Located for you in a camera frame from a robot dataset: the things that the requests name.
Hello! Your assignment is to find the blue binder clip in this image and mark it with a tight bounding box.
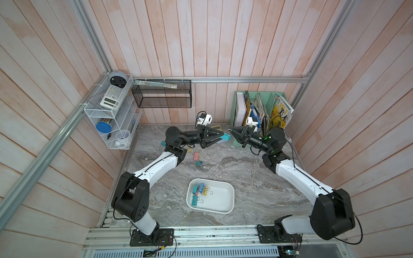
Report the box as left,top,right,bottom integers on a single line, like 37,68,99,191
198,183,205,194

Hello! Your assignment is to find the round grey speaker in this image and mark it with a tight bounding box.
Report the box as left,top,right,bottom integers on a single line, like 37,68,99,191
109,71,128,89

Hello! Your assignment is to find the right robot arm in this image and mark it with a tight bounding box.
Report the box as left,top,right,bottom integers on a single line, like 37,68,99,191
229,126,359,240

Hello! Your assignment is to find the white binder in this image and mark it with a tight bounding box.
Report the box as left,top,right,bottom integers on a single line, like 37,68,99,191
234,92,247,126

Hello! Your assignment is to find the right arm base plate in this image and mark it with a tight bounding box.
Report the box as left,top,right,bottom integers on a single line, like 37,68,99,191
256,224,302,244

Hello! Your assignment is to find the white wire shelf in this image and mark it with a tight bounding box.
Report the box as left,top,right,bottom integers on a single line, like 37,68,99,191
84,73,142,150

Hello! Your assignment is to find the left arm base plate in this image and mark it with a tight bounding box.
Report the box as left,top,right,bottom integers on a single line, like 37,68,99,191
130,229,175,247

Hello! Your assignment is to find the white storage tray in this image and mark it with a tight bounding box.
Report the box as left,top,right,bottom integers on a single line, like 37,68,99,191
186,178,235,215

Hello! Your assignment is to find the white calculator on shelf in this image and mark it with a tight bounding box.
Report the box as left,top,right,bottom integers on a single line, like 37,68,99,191
100,84,126,110

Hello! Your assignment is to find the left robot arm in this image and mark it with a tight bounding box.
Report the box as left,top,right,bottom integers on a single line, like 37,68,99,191
111,125,224,241

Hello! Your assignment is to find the black wire basket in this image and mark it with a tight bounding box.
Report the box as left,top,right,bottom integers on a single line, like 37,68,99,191
131,79,193,109

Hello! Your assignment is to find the blue folder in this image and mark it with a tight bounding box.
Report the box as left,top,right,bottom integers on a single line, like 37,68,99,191
250,105,261,126

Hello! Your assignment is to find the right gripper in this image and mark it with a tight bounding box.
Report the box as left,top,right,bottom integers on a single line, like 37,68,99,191
230,128,272,157

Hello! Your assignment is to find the ruler on basket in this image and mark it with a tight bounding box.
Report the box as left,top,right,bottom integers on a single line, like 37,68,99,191
133,80,177,89

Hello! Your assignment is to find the yellow magazine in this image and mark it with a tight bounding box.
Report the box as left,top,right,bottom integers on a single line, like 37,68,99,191
267,92,294,129

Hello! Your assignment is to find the white mug on shelf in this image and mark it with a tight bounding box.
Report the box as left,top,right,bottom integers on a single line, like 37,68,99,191
115,130,131,148

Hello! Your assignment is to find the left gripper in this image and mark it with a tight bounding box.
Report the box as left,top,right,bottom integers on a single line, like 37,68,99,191
179,124,224,148

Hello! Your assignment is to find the green file organizer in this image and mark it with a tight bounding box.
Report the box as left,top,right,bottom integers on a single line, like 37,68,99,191
229,91,287,136

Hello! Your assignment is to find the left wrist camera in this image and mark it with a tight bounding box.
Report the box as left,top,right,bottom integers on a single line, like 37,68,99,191
196,112,213,126

